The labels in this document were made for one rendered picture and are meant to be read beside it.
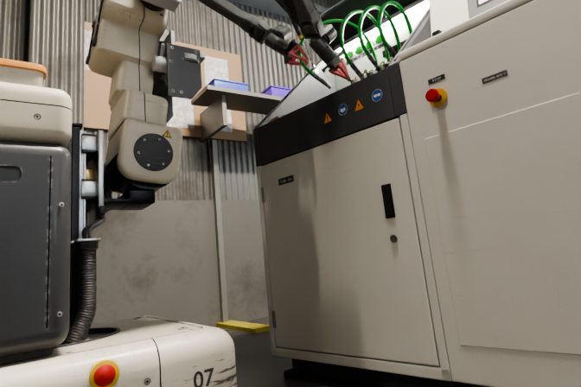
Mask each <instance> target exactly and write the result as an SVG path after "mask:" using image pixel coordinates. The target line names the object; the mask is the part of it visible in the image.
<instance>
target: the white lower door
mask: <svg viewBox="0 0 581 387"><path fill-rule="evenodd" d="M261 176H262V186H263V187H262V188H261V193H262V202H264V206H265V226H266V236H267V246H268V257H269V266H270V277H271V296H272V306H273V311H271V314H272V325H273V327H274V328H275V337H276V346H277V347H285V348H292V349H299V350H306V351H314V352H327V353H335V354H342V355H349V356H357V357H364V358H377V359H385V360H392V361H399V362H407V363H414V364H421V365H435V366H440V362H439V356H438V350H437V341H436V335H435V330H434V325H433V319H432V313H431V304H430V298H429V293H428V288H427V281H426V276H425V267H424V261H423V256H422V251H421V244H420V239H419V234H418V224H417V219H416V213H415V207H414V202H413V197H412V187H411V182H410V176H409V170H408V165H407V160H406V154H405V145H404V139H403V133H402V128H401V122H400V118H395V119H394V120H391V121H388V122H385V123H383V124H379V125H376V126H374V127H371V128H368V129H366V130H362V131H359V132H356V133H354V134H352V135H349V136H345V137H343V138H340V139H337V140H334V141H332V142H330V143H325V144H323V145H320V146H318V147H315V148H313V149H308V150H305V151H304V152H301V153H298V154H295V155H292V156H289V157H286V158H284V159H281V160H279V161H276V162H272V163H269V164H267V165H264V166H262V167H261Z"/></svg>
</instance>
